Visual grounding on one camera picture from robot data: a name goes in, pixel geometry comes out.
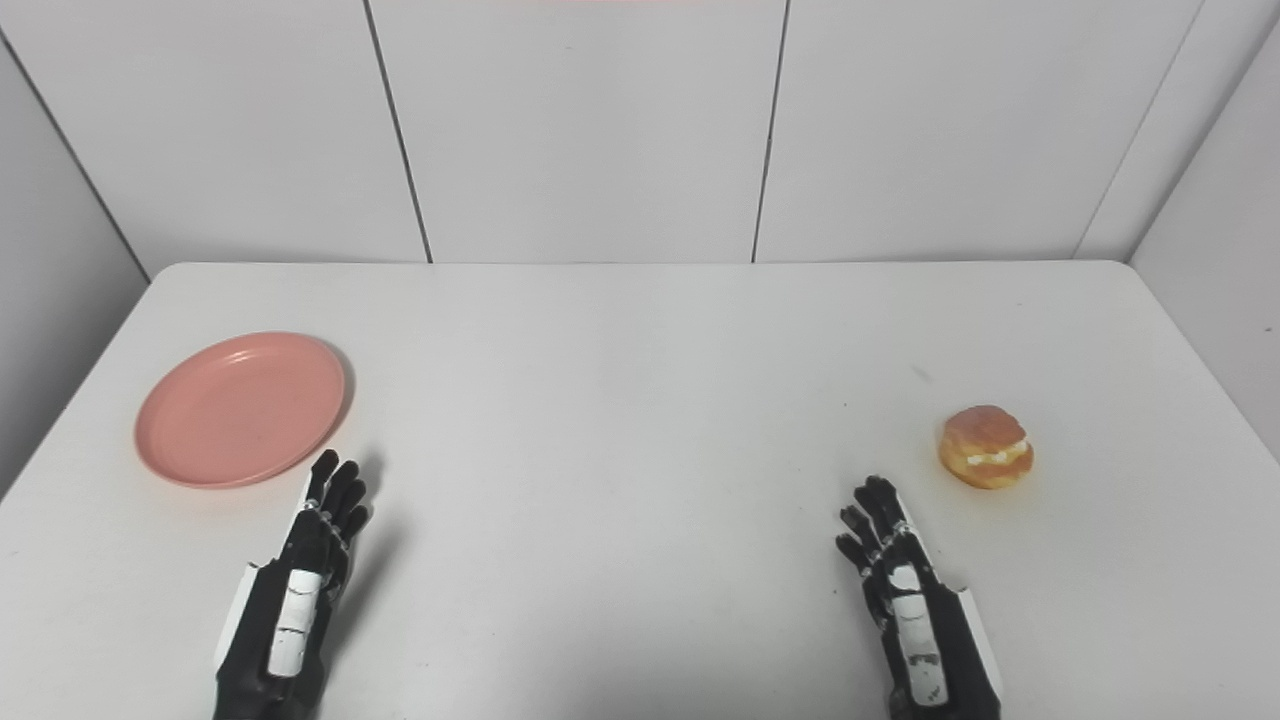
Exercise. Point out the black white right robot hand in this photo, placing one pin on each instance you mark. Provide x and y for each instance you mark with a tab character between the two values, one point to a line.
915	620

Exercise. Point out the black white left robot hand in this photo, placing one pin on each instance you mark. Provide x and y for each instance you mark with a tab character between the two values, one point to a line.
296	600

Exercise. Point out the golden cream puff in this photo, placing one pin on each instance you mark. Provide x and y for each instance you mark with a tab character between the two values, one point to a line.
985	448

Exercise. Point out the pink round plate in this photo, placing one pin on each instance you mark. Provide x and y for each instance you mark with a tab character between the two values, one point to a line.
240	410

